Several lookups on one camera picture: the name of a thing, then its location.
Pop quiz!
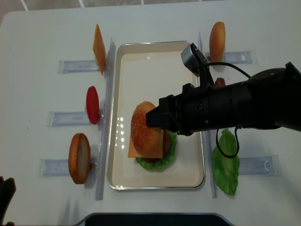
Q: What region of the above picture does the upright orange cheese slice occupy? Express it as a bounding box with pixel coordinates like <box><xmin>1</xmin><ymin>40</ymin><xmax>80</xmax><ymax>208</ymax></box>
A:
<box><xmin>93</xmin><ymin>24</ymin><xmax>106</xmax><ymax>75</ymax></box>

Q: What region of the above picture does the upright bun half right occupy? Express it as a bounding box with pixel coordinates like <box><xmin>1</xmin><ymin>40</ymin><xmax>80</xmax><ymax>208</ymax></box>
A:
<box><xmin>209</xmin><ymin>21</ymin><xmax>226</xmax><ymax>62</ymax></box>

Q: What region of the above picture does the clear left long rail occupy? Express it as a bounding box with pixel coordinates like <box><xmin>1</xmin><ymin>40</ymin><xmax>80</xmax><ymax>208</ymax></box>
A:
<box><xmin>95</xmin><ymin>39</ymin><xmax>116</xmax><ymax>201</ymax></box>

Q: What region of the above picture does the flat orange cheese slice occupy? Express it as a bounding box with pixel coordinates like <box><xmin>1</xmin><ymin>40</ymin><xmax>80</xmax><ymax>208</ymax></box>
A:
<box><xmin>128</xmin><ymin>129</ymin><xmax>164</xmax><ymax>158</ymax></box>

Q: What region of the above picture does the sesame top bun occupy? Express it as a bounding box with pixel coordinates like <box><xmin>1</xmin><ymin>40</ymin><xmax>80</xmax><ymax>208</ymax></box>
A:
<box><xmin>131</xmin><ymin>101</ymin><xmax>162</xmax><ymax>156</ymax></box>

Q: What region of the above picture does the white metal tray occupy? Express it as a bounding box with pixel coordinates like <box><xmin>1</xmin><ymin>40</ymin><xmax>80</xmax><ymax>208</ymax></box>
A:
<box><xmin>107</xmin><ymin>41</ymin><xmax>204</xmax><ymax>190</ymax></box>

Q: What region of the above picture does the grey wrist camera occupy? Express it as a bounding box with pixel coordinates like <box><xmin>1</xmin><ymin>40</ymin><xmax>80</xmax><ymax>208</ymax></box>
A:
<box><xmin>181</xmin><ymin>43</ymin><xmax>207</xmax><ymax>77</ymax></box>

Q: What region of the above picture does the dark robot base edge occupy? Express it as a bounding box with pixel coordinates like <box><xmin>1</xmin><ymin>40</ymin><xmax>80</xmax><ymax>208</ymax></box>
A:
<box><xmin>78</xmin><ymin>213</ymin><xmax>233</xmax><ymax>226</ymax></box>

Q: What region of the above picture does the clear long rail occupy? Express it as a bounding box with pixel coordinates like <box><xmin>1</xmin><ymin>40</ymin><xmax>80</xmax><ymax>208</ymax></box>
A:
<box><xmin>95</xmin><ymin>39</ymin><xmax>116</xmax><ymax>201</ymax></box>
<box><xmin>204</xmin><ymin>130</ymin><xmax>218</xmax><ymax>199</ymax></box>

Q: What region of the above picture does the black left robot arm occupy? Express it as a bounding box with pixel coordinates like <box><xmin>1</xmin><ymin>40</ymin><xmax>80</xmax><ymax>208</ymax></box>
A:
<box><xmin>0</xmin><ymin>176</ymin><xmax>16</xmax><ymax>226</ymax></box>

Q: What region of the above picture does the upright brown meat patty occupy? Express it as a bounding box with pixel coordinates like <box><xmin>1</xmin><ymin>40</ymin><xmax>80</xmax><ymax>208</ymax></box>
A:
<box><xmin>214</xmin><ymin>77</ymin><xmax>226</xmax><ymax>89</ymax></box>

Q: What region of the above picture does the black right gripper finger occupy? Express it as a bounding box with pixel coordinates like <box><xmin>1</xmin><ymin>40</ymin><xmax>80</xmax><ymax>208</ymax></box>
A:
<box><xmin>146</xmin><ymin>106</ymin><xmax>175</xmax><ymax>131</ymax></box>

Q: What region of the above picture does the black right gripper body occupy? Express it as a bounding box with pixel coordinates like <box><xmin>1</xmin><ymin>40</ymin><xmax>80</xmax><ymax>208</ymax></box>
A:
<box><xmin>158</xmin><ymin>83</ymin><xmax>213</xmax><ymax>136</ymax></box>

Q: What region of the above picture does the brown meat patty on burger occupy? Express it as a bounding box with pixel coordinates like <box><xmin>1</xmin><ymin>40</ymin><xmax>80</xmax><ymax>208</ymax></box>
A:
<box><xmin>144</xmin><ymin>130</ymin><xmax>171</xmax><ymax>163</ymax></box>

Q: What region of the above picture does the clear holder for lettuce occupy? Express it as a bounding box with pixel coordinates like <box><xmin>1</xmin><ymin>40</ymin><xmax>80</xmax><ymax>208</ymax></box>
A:
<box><xmin>238</xmin><ymin>155</ymin><xmax>281</xmax><ymax>176</ymax></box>

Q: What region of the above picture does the clear right long rail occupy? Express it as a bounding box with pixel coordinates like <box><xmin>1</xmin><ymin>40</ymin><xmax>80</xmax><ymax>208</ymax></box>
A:
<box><xmin>204</xmin><ymin>130</ymin><xmax>218</xmax><ymax>199</ymax></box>

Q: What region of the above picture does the red tomato slice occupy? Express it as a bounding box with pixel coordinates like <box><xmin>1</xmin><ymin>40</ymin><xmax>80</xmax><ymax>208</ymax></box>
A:
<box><xmin>86</xmin><ymin>86</ymin><xmax>100</xmax><ymax>124</ymax></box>

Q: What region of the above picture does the clear holder for left bun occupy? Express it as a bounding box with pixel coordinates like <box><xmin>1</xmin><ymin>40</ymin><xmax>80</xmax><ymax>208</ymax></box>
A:
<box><xmin>38</xmin><ymin>158</ymin><xmax>98</xmax><ymax>178</ymax></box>

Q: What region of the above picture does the clear holder for tomato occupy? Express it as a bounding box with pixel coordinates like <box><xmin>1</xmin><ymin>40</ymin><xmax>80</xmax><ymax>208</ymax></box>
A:
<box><xmin>47</xmin><ymin>111</ymin><xmax>92</xmax><ymax>128</ymax></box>

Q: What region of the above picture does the clear holder for cheese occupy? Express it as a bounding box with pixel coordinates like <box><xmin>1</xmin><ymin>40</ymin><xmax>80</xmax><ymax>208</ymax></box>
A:
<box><xmin>57</xmin><ymin>60</ymin><xmax>100</xmax><ymax>73</ymax></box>

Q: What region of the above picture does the upright bun bottom left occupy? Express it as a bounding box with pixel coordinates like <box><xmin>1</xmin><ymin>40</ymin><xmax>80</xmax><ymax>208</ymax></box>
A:
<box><xmin>68</xmin><ymin>133</ymin><xmax>91</xmax><ymax>184</ymax></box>

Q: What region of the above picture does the loose green lettuce leaf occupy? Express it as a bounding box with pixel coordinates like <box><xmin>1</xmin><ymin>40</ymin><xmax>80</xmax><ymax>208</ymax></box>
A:
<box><xmin>212</xmin><ymin>129</ymin><xmax>240</xmax><ymax>195</ymax></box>

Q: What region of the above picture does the green lettuce on burger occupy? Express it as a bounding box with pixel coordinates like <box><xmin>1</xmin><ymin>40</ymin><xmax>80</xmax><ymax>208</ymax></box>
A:
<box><xmin>136</xmin><ymin>131</ymin><xmax>177</xmax><ymax>171</ymax></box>

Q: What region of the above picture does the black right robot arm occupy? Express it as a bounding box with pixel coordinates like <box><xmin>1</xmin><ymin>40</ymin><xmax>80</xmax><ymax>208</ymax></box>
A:
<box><xmin>146</xmin><ymin>63</ymin><xmax>301</xmax><ymax>136</ymax></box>

